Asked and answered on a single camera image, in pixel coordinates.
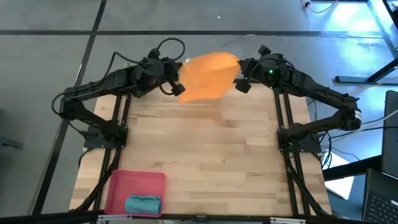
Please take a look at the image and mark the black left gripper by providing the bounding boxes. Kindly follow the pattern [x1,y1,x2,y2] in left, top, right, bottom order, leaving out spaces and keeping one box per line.
[134,48,187,98]

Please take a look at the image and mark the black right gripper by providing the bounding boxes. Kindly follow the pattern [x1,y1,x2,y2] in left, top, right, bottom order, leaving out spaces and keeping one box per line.
[234,45,273,94]

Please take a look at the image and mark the orange microfiber towel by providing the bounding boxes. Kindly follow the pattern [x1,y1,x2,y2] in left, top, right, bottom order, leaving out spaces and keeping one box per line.
[178,52,242,104]

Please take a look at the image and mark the teal microfiber towel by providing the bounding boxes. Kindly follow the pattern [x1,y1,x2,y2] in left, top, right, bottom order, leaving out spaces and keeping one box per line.
[124,195,162,215]

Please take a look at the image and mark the pink plastic basket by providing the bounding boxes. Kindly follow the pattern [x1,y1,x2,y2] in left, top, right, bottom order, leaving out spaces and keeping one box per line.
[104,169,167,218]

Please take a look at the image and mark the black desk leg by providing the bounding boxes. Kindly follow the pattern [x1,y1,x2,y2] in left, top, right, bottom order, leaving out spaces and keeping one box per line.
[335,57,398,83]

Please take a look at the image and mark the black desk crossbar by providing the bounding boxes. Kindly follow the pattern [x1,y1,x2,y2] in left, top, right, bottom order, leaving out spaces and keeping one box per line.
[323,154,382,182]

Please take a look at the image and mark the white sheet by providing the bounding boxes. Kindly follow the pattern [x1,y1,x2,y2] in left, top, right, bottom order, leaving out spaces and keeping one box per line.
[322,151,355,200]

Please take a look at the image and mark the dark floor object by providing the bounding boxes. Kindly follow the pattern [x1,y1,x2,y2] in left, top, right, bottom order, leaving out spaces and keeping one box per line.
[0,136,24,149]

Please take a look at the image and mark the black laptop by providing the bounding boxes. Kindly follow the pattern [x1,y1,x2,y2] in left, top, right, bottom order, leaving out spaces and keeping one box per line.
[362,90,398,224]

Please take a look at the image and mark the thick black camera cable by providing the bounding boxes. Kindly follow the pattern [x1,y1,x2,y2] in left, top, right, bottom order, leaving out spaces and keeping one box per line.
[107,37,187,82]

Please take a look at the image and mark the yellow cable with black plug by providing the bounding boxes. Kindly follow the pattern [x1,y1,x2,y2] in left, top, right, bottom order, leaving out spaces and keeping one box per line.
[300,0,339,14]

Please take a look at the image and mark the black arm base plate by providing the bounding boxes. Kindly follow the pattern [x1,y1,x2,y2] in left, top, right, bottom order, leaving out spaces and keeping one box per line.
[277,128,322,153]
[83,124,129,149]

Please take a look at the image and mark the black aluminium table frame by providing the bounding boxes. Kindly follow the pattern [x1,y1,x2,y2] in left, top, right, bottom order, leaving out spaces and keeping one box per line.
[70,86,332,218]

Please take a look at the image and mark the black camera rig frame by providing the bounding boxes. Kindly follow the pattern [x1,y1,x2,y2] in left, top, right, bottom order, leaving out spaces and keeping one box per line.
[0,210,398,224]

